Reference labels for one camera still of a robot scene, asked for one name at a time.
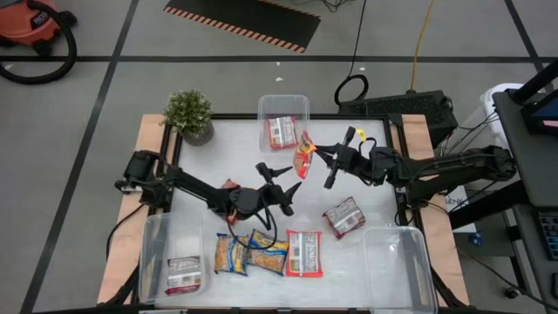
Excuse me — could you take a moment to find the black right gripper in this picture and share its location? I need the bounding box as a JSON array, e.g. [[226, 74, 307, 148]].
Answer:
[[313, 126, 381, 190]]

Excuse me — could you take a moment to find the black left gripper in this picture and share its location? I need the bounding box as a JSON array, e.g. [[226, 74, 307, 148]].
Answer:
[[228, 161, 303, 219]]

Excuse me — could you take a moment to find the orange-red Maruchan noodle pack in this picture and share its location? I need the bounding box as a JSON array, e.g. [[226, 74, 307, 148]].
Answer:
[[285, 229, 324, 278], [292, 130, 317, 181], [266, 115, 300, 151]]

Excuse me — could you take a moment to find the maroon Maruchan noodle pack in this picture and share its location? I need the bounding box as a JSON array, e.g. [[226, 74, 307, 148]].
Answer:
[[221, 177, 241, 226], [164, 256, 204, 297], [322, 196, 367, 240]]

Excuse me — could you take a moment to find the blue Maruchan noodle pack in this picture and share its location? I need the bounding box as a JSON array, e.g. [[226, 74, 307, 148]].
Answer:
[[213, 233, 250, 276], [246, 229, 290, 276]]

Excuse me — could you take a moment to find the clear plastic bin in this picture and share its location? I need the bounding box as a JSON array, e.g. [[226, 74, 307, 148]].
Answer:
[[362, 225, 439, 314], [138, 212, 209, 305], [256, 94, 311, 154]]

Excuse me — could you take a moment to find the black computer case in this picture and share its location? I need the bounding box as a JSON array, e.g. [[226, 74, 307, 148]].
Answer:
[[337, 89, 459, 149]]

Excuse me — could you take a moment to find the small green potted plant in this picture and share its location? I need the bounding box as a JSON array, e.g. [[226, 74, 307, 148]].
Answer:
[[163, 89, 215, 147]]

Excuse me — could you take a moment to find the white paper sheet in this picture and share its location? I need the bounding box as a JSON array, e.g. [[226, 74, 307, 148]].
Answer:
[[443, 185, 479, 235]]

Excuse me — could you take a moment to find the black hazard-striped floor mat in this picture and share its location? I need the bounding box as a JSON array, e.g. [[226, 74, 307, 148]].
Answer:
[[163, 0, 323, 54]]

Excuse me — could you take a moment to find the wooden table board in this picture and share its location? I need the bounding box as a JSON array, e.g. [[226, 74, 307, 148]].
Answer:
[[96, 113, 471, 306]]

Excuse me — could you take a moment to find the white trash bin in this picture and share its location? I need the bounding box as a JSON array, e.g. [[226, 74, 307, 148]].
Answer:
[[479, 82, 524, 145]]

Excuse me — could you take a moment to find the grey equipment cart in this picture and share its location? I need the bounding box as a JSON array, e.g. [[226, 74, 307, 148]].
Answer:
[[448, 58, 558, 306]]

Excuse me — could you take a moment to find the black monitor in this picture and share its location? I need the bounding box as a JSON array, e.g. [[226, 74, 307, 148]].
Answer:
[[521, 89, 558, 136]]

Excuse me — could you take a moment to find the black keyboard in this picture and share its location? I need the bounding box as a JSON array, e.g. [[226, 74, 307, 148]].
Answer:
[[538, 210, 558, 262]]

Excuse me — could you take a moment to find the red shop vacuum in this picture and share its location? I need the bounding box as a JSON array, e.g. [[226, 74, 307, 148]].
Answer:
[[0, 0, 78, 85]]

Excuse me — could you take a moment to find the orange shop vacuum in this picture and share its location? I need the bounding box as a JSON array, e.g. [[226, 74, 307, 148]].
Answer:
[[0, 0, 78, 47]]

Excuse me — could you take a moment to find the black hanging cable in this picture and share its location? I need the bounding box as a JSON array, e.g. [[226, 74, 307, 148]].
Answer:
[[333, 0, 371, 107]]

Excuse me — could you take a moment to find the yellow hanging cable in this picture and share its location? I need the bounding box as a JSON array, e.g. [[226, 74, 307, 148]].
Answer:
[[409, 0, 437, 92]]

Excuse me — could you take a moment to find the black arm base cable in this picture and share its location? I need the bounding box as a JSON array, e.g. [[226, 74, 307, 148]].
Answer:
[[105, 202, 147, 263]]

